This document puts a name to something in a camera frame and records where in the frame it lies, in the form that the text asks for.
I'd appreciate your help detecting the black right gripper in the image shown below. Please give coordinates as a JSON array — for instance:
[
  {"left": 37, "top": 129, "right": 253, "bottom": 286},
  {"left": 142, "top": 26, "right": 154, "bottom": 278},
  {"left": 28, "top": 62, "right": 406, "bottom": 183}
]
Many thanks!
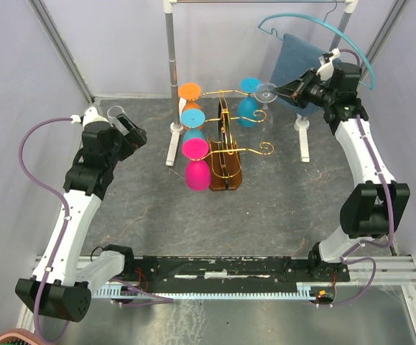
[{"left": 271, "top": 68, "right": 335, "bottom": 110}]

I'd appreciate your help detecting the clear wine glass front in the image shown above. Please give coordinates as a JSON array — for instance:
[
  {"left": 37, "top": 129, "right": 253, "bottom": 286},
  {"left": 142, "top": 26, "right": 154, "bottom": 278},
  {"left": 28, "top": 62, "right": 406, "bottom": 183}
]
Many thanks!
[{"left": 106, "top": 105, "right": 128, "bottom": 135}]

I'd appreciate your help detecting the clear wine glass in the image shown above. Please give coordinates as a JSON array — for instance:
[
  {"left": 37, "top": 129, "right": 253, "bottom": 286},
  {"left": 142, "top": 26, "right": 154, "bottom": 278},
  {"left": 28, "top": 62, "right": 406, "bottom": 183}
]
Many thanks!
[
  {"left": 254, "top": 82, "right": 277, "bottom": 110},
  {"left": 106, "top": 105, "right": 128, "bottom": 135}
]

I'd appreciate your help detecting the blue wine glass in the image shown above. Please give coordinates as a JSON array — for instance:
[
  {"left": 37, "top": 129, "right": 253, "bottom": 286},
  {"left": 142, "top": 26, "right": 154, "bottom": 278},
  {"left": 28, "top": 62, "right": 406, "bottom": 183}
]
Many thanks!
[
  {"left": 180, "top": 109, "right": 205, "bottom": 144},
  {"left": 237, "top": 77, "right": 260, "bottom": 128}
]

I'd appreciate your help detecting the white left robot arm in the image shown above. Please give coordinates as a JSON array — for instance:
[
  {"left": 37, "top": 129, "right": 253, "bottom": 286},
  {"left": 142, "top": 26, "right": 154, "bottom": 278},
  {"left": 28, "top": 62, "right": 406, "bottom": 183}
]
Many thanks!
[{"left": 15, "top": 113, "right": 147, "bottom": 322}]

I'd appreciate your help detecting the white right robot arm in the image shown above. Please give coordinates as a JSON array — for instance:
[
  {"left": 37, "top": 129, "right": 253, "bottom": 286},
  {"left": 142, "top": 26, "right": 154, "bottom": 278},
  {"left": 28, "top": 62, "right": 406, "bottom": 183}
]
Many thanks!
[{"left": 273, "top": 63, "right": 410, "bottom": 281}]

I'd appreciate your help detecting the orange wine glass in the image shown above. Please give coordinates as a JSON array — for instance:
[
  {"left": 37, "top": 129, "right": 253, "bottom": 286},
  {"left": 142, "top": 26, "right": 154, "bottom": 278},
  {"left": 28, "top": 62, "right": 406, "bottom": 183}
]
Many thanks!
[{"left": 178, "top": 83, "right": 202, "bottom": 117}]

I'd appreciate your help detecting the pink wine glass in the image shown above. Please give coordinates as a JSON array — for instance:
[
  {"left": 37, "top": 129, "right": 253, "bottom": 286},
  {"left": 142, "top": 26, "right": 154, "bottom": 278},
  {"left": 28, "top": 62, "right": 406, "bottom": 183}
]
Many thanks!
[{"left": 182, "top": 138, "right": 211, "bottom": 190}]

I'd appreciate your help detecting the blue folded towel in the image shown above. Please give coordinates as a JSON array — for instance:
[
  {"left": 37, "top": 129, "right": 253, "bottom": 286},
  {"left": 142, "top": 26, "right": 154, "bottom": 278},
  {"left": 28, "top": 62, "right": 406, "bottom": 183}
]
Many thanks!
[{"left": 269, "top": 34, "right": 341, "bottom": 116}]

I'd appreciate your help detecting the teal clothes hanger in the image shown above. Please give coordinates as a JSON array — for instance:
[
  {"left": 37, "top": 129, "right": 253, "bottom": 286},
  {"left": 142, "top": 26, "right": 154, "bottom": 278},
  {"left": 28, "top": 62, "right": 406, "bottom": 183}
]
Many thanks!
[{"left": 258, "top": 13, "right": 377, "bottom": 91}]

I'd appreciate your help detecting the pink basket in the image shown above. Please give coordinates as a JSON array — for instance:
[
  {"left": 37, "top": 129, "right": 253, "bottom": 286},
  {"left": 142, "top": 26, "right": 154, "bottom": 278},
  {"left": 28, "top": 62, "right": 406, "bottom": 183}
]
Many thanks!
[{"left": 0, "top": 328, "right": 40, "bottom": 345}]

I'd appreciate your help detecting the white metal clothes rail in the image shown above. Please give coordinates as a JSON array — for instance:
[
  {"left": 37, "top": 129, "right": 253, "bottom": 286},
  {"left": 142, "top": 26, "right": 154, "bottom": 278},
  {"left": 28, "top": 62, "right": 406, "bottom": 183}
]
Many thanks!
[{"left": 162, "top": 1, "right": 358, "bottom": 167}]

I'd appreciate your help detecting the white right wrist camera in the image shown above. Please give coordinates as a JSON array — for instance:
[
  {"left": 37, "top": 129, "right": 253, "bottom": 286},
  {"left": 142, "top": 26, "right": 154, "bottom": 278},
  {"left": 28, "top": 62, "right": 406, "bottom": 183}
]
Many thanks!
[{"left": 316, "top": 47, "right": 341, "bottom": 81}]

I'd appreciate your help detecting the gold wire wine glass rack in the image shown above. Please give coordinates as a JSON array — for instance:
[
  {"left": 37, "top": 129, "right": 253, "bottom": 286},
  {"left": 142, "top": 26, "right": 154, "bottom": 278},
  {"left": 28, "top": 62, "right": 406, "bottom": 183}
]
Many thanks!
[{"left": 200, "top": 90, "right": 274, "bottom": 191}]

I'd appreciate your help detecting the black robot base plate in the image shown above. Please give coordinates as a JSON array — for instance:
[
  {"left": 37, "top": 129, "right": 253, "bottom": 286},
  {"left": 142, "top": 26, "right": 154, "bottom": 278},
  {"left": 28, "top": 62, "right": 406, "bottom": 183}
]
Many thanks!
[{"left": 118, "top": 256, "right": 350, "bottom": 293}]

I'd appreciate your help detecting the light blue cable duct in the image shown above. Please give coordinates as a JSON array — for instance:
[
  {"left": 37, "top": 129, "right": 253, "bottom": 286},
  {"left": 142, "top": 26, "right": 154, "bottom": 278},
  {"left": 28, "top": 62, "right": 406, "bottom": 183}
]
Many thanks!
[{"left": 92, "top": 282, "right": 317, "bottom": 301}]

